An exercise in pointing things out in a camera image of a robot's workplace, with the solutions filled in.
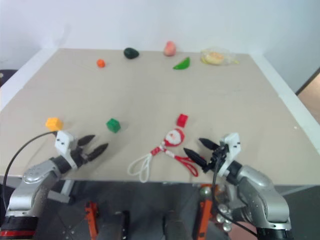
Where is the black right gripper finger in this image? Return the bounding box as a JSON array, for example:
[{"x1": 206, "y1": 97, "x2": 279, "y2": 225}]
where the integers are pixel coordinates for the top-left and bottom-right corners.
[
  {"x1": 198, "y1": 137, "x2": 219, "y2": 152},
  {"x1": 183, "y1": 147, "x2": 207, "y2": 167}
]

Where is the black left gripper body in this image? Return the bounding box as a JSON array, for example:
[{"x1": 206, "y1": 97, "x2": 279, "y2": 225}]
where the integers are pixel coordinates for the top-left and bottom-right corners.
[{"x1": 71, "y1": 142, "x2": 91, "y2": 169}]

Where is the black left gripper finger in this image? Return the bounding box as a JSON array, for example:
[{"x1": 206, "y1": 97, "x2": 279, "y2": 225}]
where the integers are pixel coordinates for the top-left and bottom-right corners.
[
  {"x1": 87, "y1": 142, "x2": 109, "y2": 162},
  {"x1": 76, "y1": 134, "x2": 96, "y2": 147}
]

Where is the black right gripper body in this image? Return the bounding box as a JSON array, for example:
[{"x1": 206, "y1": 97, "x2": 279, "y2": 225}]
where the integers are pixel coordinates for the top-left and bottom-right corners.
[{"x1": 201, "y1": 144, "x2": 229, "y2": 174}]

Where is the green cube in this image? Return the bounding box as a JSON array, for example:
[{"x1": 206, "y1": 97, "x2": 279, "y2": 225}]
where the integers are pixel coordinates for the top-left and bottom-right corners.
[{"x1": 105, "y1": 118, "x2": 122, "y2": 134}]

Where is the red cube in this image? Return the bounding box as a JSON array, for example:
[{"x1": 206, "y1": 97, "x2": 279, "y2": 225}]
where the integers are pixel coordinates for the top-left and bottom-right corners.
[{"x1": 176, "y1": 113, "x2": 189, "y2": 129}]

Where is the yellow block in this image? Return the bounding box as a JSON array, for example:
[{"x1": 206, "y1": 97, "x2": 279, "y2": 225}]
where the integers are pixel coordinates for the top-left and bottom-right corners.
[{"x1": 45, "y1": 117, "x2": 64, "y2": 132}]

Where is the orange right clamp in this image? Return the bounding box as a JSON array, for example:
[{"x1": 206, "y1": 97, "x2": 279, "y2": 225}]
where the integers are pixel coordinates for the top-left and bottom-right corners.
[{"x1": 197, "y1": 199, "x2": 214, "y2": 240}]

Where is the orange clamp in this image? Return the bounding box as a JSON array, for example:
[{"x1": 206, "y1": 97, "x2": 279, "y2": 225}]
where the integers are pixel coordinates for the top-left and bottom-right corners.
[
  {"x1": 197, "y1": 199, "x2": 214, "y2": 240},
  {"x1": 84, "y1": 201, "x2": 99, "y2": 240}
]

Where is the orange left clamp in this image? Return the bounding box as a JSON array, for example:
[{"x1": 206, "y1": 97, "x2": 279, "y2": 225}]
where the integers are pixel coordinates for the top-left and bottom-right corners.
[{"x1": 84, "y1": 201, "x2": 99, "y2": 240}]

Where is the green toy pea pod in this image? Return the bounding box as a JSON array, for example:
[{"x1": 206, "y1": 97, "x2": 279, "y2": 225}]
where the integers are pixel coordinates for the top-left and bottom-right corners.
[{"x1": 172, "y1": 56, "x2": 191, "y2": 71}]

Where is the clear bag with bread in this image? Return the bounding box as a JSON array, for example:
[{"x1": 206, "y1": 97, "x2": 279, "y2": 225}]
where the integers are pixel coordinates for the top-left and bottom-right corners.
[{"x1": 200, "y1": 47, "x2": 240, "y2": 67}]

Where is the dark green toy avocado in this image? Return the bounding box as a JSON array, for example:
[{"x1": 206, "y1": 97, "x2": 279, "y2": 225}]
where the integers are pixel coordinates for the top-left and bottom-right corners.
[{"x1": 123, "y1": 47, "x2": 140, "y2": 60}]

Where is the pink toy peach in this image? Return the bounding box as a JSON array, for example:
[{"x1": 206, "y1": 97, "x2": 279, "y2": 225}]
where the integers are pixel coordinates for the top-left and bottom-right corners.
[{"x1": 163, "y1": 41, "x2": 177, "y2": 57}]

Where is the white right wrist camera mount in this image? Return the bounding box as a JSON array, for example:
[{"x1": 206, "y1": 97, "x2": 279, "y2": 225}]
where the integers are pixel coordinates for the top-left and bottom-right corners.
[{"x1": 217, "y1": 132, "x2": 242, "y2": 178}]

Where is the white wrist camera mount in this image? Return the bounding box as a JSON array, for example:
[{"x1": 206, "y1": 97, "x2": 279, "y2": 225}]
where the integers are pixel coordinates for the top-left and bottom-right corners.
[
  {"x1": 54, "y1": 130, "x2": 78, "y2": 169},
  {"x1": 217, "y1": 132, "x2": 242, "y2": 178}
]

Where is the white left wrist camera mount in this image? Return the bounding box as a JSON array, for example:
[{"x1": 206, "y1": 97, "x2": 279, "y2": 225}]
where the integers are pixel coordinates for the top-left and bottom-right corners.
[{"x1": 54, "y1": 130, "x2": 78, "y2": 169}]

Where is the santa claus ornament with cords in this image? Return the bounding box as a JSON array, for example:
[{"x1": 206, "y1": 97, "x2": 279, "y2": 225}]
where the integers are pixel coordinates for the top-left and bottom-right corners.
[{"x1": 127, "y1": 128, "x2": 199, "y2": 183}]

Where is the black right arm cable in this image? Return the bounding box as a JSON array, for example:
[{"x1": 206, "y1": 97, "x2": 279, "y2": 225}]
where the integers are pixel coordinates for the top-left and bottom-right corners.
[{"x1": 211, "y1": 148, "x2": 258, "y2": 236}]

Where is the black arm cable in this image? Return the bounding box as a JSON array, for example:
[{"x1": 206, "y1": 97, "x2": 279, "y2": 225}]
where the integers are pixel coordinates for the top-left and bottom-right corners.
[
  {"x1": 211, "y1": 148, "x2": 258, "y2": 236},
  {"x1": 2, "y1": 131, "x2": 59, "y2": 213}
]

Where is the grey table bracket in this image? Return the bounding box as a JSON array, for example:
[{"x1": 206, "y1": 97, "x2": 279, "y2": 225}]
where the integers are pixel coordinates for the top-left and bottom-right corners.
[{"x1": 47, "y1": 180, "x2": 75, "y2": 203}]

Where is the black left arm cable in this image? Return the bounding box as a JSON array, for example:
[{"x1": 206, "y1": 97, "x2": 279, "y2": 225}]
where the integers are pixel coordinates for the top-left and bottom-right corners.
[{"x1": 2, "y1": 131, "x2": 59, "y2": 213}]

